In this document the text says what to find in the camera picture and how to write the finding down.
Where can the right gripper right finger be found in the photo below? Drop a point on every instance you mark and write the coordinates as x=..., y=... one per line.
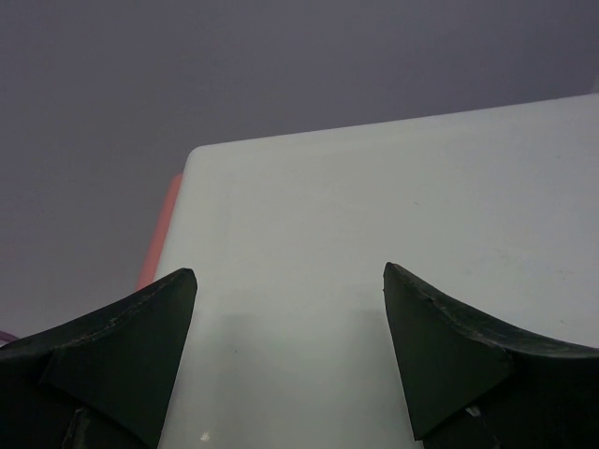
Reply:
x=471, y=380

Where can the white shoe cabinet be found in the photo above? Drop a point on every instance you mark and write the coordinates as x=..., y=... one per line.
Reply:
x=289, y=345

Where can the drawer pink front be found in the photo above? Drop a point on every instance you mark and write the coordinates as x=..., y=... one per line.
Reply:
x=153, y=254

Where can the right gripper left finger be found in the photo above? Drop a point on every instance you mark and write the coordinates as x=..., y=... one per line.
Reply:
x=103, y=380

